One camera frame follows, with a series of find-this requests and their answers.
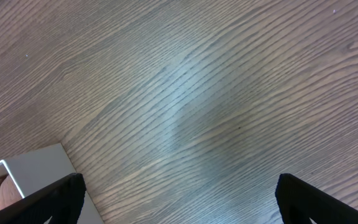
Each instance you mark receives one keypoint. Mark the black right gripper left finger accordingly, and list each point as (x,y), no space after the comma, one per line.
(58,203)

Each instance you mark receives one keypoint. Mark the white cardboard box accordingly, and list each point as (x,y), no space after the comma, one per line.
(37,169)

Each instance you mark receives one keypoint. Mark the brown plush toy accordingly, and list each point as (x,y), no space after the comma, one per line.
(9,193)

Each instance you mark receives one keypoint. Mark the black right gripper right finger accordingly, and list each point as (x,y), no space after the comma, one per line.
(301,203)

